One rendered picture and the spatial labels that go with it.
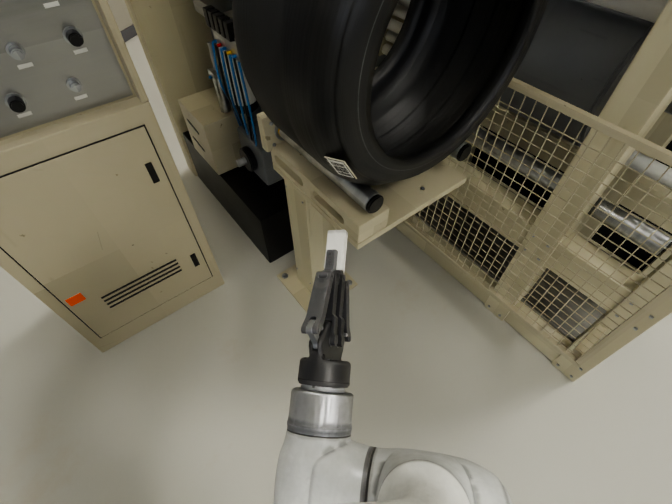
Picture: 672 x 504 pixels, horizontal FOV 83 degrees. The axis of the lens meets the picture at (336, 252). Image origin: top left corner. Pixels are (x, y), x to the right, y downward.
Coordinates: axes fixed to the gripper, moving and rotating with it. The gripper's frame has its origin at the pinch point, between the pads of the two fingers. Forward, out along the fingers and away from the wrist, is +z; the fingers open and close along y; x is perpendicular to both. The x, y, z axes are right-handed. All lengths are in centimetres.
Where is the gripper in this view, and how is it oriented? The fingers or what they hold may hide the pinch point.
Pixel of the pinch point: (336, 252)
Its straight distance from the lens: 60.0
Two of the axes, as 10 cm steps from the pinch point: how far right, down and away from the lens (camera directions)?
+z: 0.9, -9.5, 2.8
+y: 3.9, 3.0, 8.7
